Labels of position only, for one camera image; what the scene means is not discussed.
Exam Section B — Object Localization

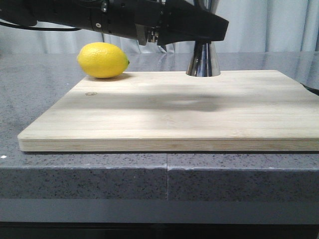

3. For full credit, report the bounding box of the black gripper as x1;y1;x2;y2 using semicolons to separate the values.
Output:
89;0;229;45

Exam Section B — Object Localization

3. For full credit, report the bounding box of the steel double jigger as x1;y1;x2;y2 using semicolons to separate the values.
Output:
185;0;222;78

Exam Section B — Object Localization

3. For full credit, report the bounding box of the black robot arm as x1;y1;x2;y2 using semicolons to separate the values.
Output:
0;0;229;45

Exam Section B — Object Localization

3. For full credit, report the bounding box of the grey curtain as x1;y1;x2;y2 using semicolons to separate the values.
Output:
0;0;319;54

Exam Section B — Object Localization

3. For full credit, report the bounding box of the yellow lemon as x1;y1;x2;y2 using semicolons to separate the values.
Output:
77;42;130;78

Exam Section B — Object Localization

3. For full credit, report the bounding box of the wooden cutting board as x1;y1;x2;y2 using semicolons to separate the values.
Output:
18;70;319;152

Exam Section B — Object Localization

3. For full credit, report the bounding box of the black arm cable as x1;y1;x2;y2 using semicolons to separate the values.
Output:
0;20;83;32

